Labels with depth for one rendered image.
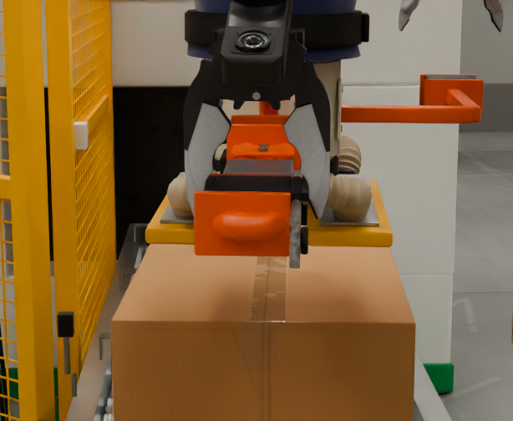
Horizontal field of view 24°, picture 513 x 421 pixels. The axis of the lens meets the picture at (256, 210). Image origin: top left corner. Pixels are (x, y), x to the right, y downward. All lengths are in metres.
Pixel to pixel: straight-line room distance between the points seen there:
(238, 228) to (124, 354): 0.73
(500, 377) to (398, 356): 2.73
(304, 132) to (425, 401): 1.45
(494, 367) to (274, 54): 3.64
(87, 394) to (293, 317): 0.85
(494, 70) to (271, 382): 9.18
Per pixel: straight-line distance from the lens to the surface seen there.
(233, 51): 0.86
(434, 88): 1.83
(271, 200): 0.93
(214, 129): 0.95
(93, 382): 2.45
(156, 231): 1.43
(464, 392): 4.18
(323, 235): 1.42
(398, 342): 1.61
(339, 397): 1.63
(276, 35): 0.88
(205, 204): 0.93
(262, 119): 1.35
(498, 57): 10.71
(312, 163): 0.95
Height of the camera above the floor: 1.41
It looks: 11 degrees down
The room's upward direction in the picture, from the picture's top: straight up
